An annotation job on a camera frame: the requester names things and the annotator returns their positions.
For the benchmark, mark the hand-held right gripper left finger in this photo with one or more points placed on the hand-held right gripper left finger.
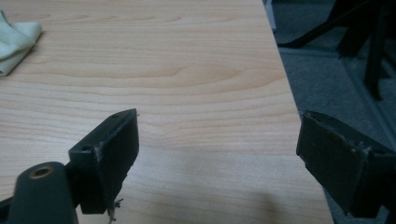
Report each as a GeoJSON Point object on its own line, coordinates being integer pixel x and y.
{"type": "Point", "coordinates": [115, 155]}

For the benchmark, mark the grey metal floor rail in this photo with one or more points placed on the grey metal floor rail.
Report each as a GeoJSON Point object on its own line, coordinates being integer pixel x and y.
{"type": "Point", "coordinates": [358, 77]}

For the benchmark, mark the light green sock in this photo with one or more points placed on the light green sock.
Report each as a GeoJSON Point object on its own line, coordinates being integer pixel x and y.
{"type": "Point", "coordinates": [15, 40]}

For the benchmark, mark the white table leg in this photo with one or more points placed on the white table leg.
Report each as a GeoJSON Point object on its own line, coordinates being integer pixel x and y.
{"type": "Point", "coordinates": [269, 14]}

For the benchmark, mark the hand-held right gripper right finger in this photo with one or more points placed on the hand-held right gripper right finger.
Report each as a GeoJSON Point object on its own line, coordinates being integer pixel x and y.
{"type": "Point", "coordinates": [336, 158]}

